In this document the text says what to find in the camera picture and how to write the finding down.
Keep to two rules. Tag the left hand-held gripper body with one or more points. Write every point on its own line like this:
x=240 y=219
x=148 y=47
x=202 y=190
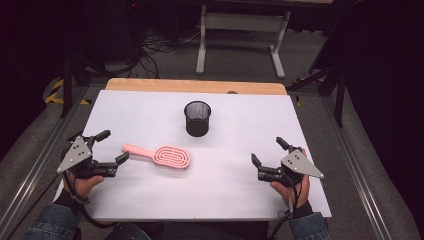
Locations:
x=76 y=155

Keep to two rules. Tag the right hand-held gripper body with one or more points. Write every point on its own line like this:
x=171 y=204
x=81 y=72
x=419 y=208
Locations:
x=296 y=165

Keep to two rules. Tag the pink hairbrush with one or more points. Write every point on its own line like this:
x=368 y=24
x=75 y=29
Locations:
x=171 y=156

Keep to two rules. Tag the black mesh pen cup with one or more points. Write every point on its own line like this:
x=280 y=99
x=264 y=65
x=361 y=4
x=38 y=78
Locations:
x=197 y=120

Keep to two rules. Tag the person's right hand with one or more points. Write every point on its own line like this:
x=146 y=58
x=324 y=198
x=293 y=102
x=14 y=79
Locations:
x=293 y=195

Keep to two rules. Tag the person's left hand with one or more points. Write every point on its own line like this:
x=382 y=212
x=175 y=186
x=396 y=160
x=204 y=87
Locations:
x=85 y=186

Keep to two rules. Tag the yellow black hazard tape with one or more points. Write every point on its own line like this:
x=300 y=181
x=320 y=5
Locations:
x=55 y=93
x=297 y=100

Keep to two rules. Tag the black tripod stand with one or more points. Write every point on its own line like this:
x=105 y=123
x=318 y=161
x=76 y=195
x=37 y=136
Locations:
x=67 y=86
x=339 y=100

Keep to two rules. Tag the aluminium floor rail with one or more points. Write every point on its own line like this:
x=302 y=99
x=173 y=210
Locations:
x=353 y=166
x=43 y=153

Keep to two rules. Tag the grey metal table frame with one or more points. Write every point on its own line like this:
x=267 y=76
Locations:
x=240 y=23

